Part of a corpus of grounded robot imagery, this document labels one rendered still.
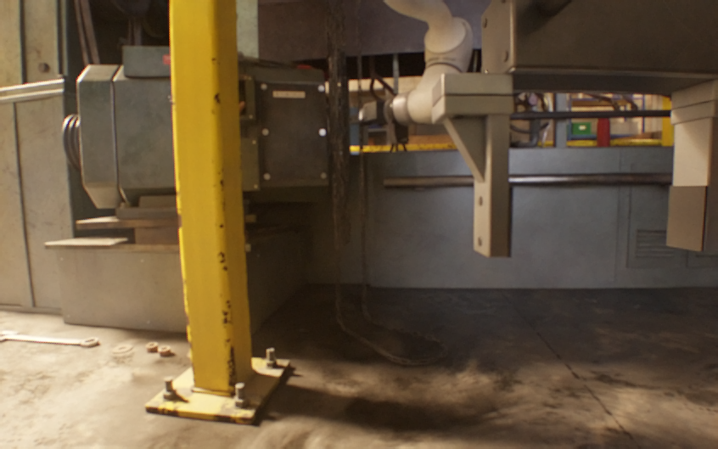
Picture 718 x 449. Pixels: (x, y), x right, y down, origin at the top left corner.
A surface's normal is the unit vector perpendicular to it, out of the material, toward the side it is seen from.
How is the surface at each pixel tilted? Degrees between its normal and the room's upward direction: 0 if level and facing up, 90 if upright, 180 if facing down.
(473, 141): 90
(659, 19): 90
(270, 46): 90
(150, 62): 90
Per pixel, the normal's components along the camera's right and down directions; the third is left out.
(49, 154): -0.14, 0.10
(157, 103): 0.21, 0.09
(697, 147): -1.00, 0.02
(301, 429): -0.02, -1.00
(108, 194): 0.16, 0.76
